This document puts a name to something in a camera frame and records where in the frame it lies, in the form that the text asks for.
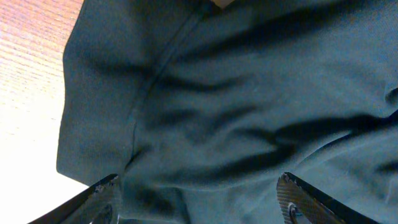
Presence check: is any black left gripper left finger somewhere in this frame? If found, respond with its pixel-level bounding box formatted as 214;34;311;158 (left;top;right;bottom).
29;174;120;224

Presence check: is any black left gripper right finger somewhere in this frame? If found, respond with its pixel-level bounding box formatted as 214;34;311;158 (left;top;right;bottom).
276;172;379;224

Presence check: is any black t-shirt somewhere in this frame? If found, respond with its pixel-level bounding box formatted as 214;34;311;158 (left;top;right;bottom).
57;0;397;223

